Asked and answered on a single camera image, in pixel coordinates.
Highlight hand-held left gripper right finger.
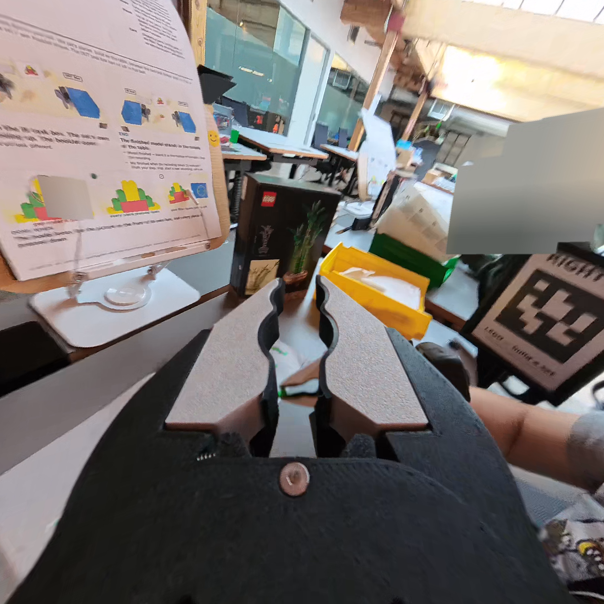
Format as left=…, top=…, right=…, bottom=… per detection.
left=311, top=275, right=431, bottom=458

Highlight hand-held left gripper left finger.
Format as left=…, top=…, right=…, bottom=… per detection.
left=165, top=277, right=286, bottom=457

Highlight person's right forearm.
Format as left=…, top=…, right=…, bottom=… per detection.
left=469, top=386, right=583, bottom=494

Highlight black lego set box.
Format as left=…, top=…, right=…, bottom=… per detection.
left=230, top=172, right=341, bottom=299

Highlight clear plastic bag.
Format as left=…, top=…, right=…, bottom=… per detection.
left=273, top=326, right=327, bottom=378

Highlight yellow plastic bin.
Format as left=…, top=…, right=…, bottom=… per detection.
left=315, top=243, right=432, bottom=340

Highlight white plastic bag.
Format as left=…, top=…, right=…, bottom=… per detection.
left=337, top=266, right=423, bottom=312

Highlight wooden document stand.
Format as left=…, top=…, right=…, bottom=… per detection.
left=0, top=0, right=233, bottom=351

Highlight green plastic bin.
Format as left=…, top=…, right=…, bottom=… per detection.
left=368, top=231, right=459, bottom=289

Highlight folded white paper sheets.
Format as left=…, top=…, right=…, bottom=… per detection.
left=377, top=182, right=456, bottom=258

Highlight grey printed t-shirt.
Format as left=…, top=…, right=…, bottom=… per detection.
left=538, top=411, right=604, bottom=604

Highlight white flip chart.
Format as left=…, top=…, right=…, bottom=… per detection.
left=358, top=97, right=398, bottom=199

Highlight black lampshade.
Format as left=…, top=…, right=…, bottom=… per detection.
left=197, top=65, right=237, bottom=105

